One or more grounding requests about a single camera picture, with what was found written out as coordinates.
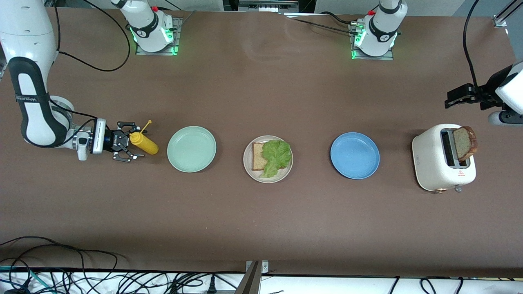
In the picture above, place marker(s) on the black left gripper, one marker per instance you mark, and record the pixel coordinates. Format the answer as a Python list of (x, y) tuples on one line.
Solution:
[(484, 95)]

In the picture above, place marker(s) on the mint green plate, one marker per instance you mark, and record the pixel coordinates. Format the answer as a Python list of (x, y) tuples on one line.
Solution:
[(191, 149)]

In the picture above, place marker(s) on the small aluminium corner bracket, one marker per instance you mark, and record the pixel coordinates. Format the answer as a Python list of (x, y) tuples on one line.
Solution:
[(264, 267)]

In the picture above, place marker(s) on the beige plate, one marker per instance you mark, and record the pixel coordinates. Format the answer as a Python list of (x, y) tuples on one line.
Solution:
[(282, 174)]

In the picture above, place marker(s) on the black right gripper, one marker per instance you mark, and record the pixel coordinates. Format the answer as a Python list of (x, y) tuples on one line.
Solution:
[(112, 141)]

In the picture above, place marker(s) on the green lettuce leaf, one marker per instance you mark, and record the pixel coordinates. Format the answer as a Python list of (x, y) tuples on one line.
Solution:
[(278, 155)]

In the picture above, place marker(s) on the grey metal equipment frame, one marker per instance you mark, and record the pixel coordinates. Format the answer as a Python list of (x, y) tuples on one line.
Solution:
[(267, 5)]

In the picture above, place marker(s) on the aluminium frame rail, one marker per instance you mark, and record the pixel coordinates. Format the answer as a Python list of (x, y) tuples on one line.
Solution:
[(500, 21)]

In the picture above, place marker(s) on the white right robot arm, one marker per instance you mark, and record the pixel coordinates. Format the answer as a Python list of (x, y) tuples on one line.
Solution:
[(28, 32)]

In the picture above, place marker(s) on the black power plug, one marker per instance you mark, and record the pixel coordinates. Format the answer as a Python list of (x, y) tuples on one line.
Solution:
[(211, 284)]

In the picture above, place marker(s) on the dark metal beam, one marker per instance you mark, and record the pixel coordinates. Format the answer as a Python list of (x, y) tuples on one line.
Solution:
[(249, 283)]

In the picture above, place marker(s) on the blue plate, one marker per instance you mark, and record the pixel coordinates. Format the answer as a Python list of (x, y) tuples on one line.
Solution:
[(354, 155)]

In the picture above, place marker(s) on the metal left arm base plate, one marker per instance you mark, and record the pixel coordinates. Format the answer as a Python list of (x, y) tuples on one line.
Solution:
[(386, 57)]

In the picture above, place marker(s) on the yellow mustard squeeze bottle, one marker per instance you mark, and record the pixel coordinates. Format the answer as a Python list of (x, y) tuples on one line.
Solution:
[(147, 147)]

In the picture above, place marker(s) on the white two-slot toaster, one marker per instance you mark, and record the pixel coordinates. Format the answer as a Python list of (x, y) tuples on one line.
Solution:
[(429, 161)]

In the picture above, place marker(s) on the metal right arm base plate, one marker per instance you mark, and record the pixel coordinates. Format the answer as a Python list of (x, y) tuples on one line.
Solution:
[(178, 28)]

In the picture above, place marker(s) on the brown bread slice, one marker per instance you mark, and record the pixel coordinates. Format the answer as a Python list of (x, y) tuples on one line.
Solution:
[(258, 157), (466, 143)]

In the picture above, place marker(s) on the flat silver metal strip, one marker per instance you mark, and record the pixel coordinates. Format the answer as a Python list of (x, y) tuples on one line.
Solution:
[(302, 15)]

